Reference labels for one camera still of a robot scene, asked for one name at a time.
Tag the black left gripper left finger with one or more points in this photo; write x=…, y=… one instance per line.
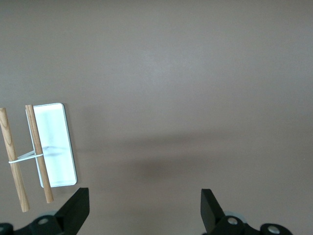
x=73, y=213

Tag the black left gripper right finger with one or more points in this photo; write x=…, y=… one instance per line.
x=210, y=210

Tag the white rack with wooden rods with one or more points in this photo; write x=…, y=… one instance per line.
x=56, y=137

